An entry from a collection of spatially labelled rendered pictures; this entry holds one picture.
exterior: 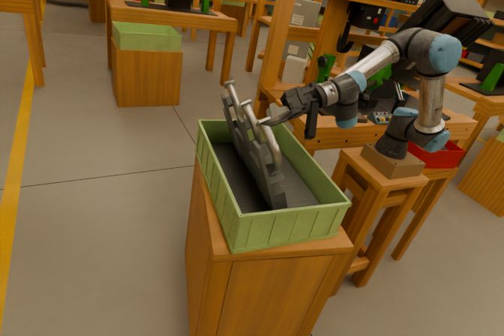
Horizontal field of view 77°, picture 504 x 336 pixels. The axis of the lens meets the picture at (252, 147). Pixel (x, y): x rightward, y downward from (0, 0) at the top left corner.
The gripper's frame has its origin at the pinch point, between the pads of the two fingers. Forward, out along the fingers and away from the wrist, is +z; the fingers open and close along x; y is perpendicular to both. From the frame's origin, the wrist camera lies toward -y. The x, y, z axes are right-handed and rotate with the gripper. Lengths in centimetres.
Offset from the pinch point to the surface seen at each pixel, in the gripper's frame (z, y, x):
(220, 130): 8, 13, -51
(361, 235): -37, -62, -64
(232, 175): 12.8, -8.5, -35.5
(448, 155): -104, -46, -65
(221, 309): 37, -53, -34
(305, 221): -1.7, -33.4, -11.8
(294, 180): -10.7, -21.0, -37.7
